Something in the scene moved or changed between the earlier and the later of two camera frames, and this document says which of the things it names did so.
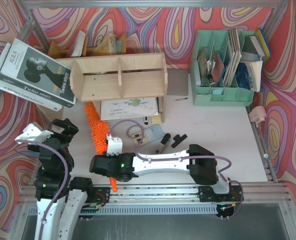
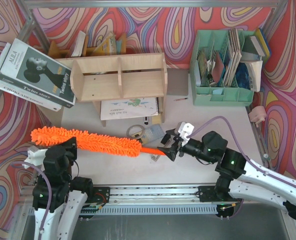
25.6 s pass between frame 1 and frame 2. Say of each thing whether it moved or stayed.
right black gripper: moved
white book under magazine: stayed
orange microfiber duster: moved
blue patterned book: stayed
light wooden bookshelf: stayed
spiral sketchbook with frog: stayed
